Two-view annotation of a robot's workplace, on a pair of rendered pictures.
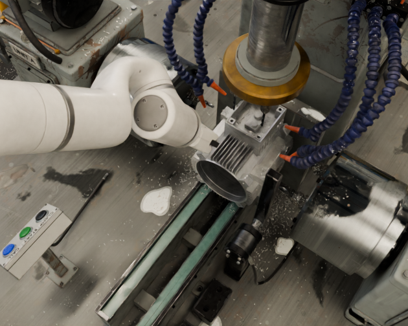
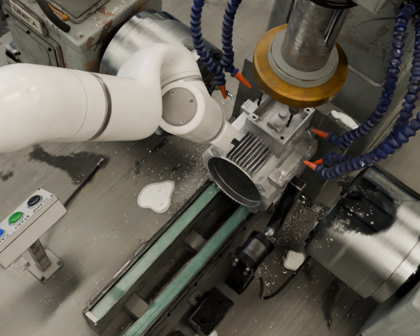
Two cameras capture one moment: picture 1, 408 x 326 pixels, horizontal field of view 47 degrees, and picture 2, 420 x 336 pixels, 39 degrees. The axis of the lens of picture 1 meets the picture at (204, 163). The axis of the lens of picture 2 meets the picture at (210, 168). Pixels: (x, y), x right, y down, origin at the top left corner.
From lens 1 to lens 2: 0.15 m
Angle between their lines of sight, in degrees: 3
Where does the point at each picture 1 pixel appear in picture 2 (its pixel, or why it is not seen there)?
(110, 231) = (101, 225)
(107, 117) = (141, 111)
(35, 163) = not seen: hidden behind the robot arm
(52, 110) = (93, 101)
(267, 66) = (302, 66)
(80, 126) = (115, 119)
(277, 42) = (317, 43)
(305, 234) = (321, 249)
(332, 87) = (367, 91)
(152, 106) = (181, 99)
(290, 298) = (295, 318)
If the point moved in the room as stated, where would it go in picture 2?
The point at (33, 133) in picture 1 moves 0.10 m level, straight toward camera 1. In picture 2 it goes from (73, 123) to (109, 194)
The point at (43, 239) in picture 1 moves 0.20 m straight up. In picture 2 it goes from (35, 227) to (15, 185)
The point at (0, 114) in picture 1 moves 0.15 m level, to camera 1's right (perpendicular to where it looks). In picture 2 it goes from (49, 103) to (185, 121)
